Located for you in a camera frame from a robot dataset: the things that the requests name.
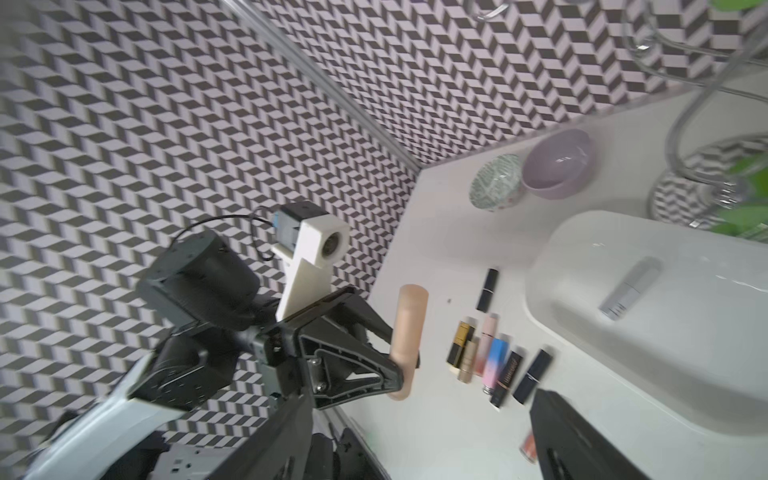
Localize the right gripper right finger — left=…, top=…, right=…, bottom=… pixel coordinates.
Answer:
left=530, top=390, right=647, bottom=480

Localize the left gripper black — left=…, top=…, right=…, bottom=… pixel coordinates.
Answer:
left=251, top=287, right=420, bottom=410

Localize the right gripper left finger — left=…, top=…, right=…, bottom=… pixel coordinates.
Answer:
left=208, top=394, right=313, bottom=480

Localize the orange lip gloss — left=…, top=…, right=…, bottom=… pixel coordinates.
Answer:
left=519, top=430, right=538, bottom=464

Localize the peach lipstick tube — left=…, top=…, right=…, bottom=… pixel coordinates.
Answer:
left=389, top=284, right=429, bottom=401

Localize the black lipstick short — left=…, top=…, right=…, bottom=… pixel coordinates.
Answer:
left=512, top=345, right=555, bottom=405

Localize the white storage box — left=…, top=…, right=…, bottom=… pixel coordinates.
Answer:
left=525, top=211, right=767, bottom=436

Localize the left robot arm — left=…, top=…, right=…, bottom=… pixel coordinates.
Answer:
left=27, top=218, right=428, bottom=479

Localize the black lipstick long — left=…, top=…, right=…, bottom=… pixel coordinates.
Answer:
left=490, top=347, right=526, bottom=410

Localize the gold black lipstick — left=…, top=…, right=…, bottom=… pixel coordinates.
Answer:
left=446, top=317, right=477, bottom=373

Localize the blue pink lipstick tube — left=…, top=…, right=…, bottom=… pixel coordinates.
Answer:
left=482, top=334, right=511, bottom=395

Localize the beige small lipstick tube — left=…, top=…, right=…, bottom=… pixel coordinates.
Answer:
left=457, top=337, right=479, bottom=384

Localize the black lipstick upper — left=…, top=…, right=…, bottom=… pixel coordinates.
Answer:
left=476, top=268, right=499, bottom=313

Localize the green patterned bowl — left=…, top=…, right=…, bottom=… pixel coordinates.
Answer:
left=469, top=154, right=524, bottom=212

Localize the purple bowl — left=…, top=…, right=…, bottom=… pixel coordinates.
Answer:
left=522, top=129, right=597, bottom=200

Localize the chrome jewelry stand green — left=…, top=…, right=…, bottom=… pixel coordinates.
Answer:
left=467, top=0, right=768, bottom=244

